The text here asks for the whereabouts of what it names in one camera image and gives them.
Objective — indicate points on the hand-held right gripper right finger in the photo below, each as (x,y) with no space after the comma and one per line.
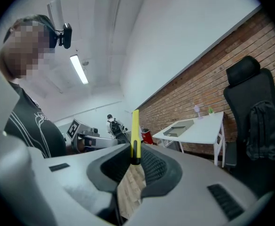
(186,178)

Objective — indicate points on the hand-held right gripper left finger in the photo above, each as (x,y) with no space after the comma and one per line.
(76,173)

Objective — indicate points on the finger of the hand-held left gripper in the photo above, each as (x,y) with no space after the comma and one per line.
(102,142)
(90,133)

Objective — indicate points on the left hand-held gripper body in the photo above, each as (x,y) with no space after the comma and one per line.
(75,128)

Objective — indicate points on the yellow utility knife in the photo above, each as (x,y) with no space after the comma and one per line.
(135,131)

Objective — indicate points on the grey flat box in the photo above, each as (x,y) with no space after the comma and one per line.
(178,127)

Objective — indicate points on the person's black printed shirt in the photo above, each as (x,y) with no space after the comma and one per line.
(31,131)

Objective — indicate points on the red bin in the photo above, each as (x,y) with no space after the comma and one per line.
(147,136)

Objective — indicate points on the white table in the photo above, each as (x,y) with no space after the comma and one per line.
(203,131)

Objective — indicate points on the long ceiling light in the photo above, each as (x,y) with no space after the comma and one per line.
(79,69)

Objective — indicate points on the small green potted plant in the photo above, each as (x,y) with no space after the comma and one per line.
(211,111)

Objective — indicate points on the person's head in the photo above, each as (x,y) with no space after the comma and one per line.
(22,53)

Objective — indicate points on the black office chair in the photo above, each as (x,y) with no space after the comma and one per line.
(240,98)

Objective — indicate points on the black head-mounted camera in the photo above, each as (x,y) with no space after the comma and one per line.
(67,35)

